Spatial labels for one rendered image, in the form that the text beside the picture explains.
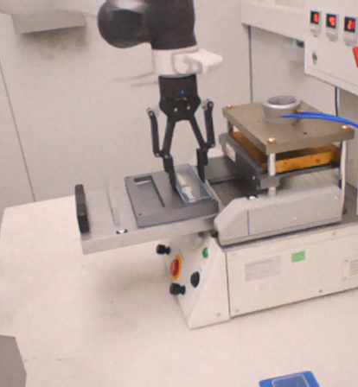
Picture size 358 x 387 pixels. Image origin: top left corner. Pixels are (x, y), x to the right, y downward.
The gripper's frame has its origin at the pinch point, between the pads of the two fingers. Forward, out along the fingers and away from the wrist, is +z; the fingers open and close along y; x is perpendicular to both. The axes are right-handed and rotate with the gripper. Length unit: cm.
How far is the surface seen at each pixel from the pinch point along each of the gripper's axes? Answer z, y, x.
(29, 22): -22, 35, -131
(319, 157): -2.1, -25.2, 10.1
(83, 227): 4.9, 22.9, 7.5
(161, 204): 4.9, 6.7, 3.9
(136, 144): 45, -3, -144
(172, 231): 7.5, 6.1, 10.9
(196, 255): 16.5, 1.0, 7.6
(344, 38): -23.0, -33.8, 2.4
